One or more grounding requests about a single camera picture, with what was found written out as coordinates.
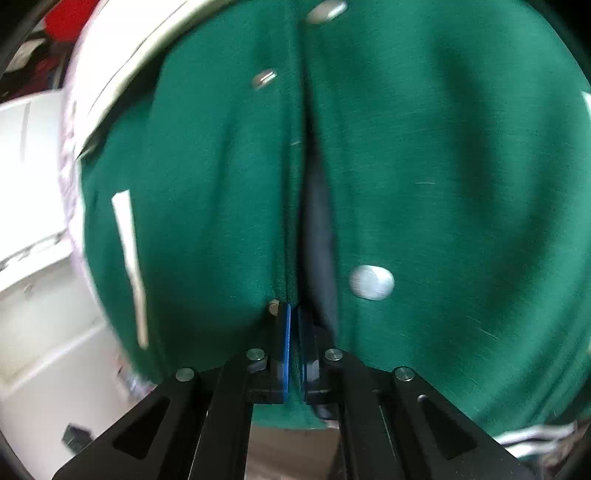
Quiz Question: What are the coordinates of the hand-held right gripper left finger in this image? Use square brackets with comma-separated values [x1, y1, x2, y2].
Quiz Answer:
[52, 299, 294, 480]

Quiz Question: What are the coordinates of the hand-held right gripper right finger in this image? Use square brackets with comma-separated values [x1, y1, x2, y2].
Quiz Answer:
[298, 305, 539, 480]

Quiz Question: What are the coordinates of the green varsity jacket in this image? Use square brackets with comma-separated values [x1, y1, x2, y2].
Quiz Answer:
[69, 0, 591, 457]

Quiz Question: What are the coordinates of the white sliding door wardrobe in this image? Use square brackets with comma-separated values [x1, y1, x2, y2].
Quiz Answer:
[0, 28, 153, 467]

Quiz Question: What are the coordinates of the red blanket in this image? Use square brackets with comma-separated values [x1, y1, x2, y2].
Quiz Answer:
[39, 0, 100, 47]

